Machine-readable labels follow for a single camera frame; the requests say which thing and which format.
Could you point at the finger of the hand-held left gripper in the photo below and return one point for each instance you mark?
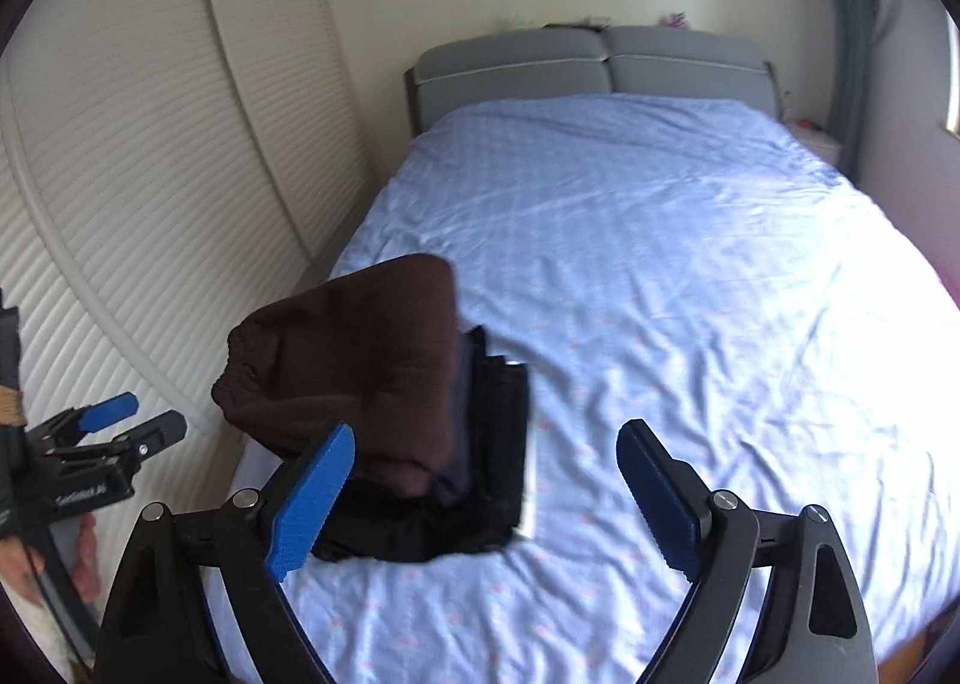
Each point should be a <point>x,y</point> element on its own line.
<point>109,412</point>
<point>142,440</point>

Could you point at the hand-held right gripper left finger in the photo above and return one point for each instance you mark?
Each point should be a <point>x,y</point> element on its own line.
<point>311,504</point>

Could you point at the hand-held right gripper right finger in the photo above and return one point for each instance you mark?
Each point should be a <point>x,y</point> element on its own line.
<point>660,496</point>

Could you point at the brown pants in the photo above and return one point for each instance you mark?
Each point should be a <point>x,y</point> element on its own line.
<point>360,354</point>

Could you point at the person's left hand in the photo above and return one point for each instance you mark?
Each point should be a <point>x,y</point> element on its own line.
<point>88,556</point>

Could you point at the white folded garment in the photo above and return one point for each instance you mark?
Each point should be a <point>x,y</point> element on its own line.
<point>528,504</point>

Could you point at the stack of dark folded clothes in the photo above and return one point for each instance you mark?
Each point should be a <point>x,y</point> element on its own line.
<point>495,466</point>

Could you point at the white wardrobe doors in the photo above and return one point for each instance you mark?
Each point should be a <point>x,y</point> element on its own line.
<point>150,166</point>

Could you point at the bed with blue striped cover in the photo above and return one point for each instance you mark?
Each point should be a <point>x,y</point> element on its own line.
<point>675,241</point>

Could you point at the white nightstand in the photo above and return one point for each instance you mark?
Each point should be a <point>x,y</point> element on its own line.
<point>821,144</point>

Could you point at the grey padded headboard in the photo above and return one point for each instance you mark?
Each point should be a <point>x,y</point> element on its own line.
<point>675,65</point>

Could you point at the purple toy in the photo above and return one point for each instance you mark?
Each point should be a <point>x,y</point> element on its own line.
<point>673,21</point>

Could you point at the window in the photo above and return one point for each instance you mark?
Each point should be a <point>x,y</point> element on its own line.
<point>954,91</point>

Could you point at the green curtain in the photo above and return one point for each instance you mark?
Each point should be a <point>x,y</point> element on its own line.
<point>851,16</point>

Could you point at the wooden bed frame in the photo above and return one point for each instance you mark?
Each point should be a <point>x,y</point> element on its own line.
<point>911,665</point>

